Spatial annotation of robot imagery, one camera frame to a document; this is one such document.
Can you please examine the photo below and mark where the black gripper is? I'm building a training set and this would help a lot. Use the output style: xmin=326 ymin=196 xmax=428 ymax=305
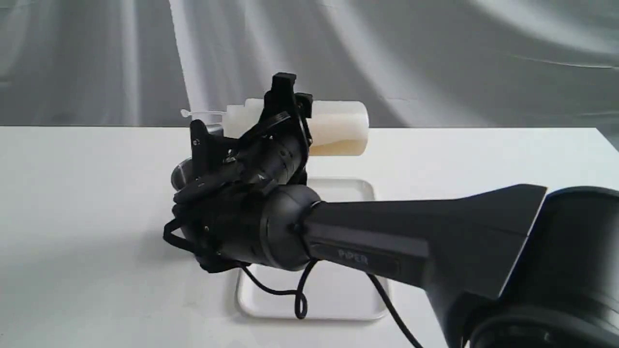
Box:
xmin=213 ymin=72 xmax=314 ymax=194

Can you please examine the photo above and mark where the clear squeeze bottle with oil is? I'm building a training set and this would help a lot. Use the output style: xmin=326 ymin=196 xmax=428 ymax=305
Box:
xmin=180 ymin=98 xmax=369 ymax=156

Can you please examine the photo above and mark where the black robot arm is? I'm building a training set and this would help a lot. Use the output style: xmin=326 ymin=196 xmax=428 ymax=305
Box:
xmin=163 ymin=72 xmax=618 ymax=348

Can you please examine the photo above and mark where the stainless steel cup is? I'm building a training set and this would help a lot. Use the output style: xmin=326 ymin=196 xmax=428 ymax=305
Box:
xmin=171 ymin=157 xmax=195 ymax=191

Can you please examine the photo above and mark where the grey fabric backdrop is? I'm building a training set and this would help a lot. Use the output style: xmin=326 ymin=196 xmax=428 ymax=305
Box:
xmin=0 ymin=0 xmax=619 ymax=146

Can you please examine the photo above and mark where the white plastic tray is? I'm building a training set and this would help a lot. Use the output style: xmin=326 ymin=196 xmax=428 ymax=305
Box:
xmin=235 ymin=177 xmax=388 ymax=321

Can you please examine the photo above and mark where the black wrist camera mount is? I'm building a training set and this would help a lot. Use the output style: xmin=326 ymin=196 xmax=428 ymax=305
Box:
xmin=190 ymin=119 xmax=236 ymax=180

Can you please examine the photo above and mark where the black cable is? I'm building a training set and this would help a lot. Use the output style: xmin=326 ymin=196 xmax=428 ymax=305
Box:
xmin=162 ymin=217 xmax=426 ymax=348

